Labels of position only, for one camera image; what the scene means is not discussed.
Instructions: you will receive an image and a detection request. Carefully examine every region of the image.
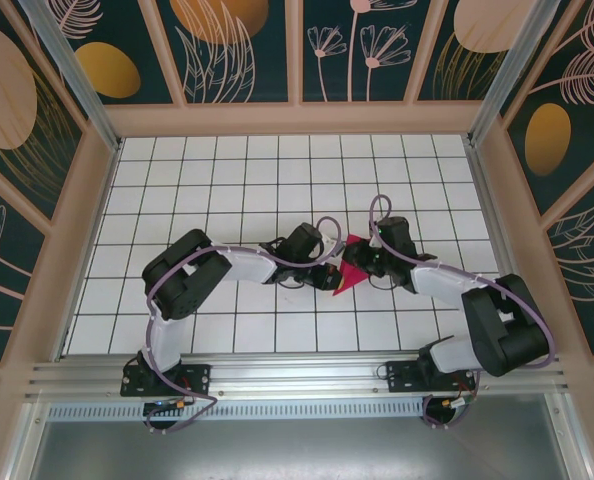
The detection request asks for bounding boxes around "pink cloth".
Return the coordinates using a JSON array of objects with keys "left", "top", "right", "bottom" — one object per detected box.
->
[{"left": 330, "top": 233, "right": 373, "bottom": 300}]

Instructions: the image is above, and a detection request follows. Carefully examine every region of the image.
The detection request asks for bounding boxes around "grey metal sheet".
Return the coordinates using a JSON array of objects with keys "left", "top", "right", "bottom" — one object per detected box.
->
[{"left": 26, "top": 418, "right": 576, "bottom": 480}]

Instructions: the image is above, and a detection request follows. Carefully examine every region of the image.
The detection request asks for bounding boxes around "aluminium side rail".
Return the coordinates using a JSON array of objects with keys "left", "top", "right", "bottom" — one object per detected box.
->
[
  {"left": 464, "top": 137, "right": 542, "bottom": 354},
  {"left": 55, "top": 137, "right": 124, "bottom": 362}
]

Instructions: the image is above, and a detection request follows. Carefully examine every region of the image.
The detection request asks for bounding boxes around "aluminium mounting rail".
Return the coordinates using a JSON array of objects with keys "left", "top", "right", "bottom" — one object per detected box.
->
[{"left": 24, "top": 352, "right": 573, "bottom": 401}]

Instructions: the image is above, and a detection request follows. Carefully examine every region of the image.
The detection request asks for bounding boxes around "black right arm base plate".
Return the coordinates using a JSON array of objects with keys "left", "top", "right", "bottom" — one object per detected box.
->
[{"left": 386, "top": 358, "right": 476, "bottom": 394}]

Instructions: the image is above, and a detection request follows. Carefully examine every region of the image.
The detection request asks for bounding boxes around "slotted metal cable tray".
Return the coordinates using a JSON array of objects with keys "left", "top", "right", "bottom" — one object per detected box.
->
[{"left": 46, "top": 403, "right": 428, "bottom": 421}]

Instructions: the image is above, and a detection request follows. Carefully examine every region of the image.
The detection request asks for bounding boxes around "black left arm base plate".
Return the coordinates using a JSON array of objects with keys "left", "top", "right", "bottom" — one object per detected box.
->
[{"left": 120, "top": 363, "right": 213, "bottom": 397}]

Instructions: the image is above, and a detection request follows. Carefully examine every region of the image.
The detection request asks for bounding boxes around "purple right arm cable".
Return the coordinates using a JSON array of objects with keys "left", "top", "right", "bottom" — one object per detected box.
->
[{"left": 369, "top": 194, "right": 558, "bottom": 430}]

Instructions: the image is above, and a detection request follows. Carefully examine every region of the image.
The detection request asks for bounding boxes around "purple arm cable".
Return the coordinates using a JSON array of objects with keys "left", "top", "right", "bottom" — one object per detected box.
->
[
  {"left": 145, "top": 215, "right": 343, "bottom": 434},
  {"left": 369, "top": 194, "right": 558, "bottom": 430}
]

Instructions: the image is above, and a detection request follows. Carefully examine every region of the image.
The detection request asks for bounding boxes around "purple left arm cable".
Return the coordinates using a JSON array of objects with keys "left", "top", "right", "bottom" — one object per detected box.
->
[{"left": 145, "top": 215, "right": 343, "bottom": 434}]

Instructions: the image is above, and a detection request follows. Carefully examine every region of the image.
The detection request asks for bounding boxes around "aluminium corner post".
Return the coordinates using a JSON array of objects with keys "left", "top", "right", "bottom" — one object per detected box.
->
[
  {"left": 18, "top": 0, "right": 124, "bottom": 151},
  {"left": 468, "top": 0, "right": 576, "bottom": 147}
]

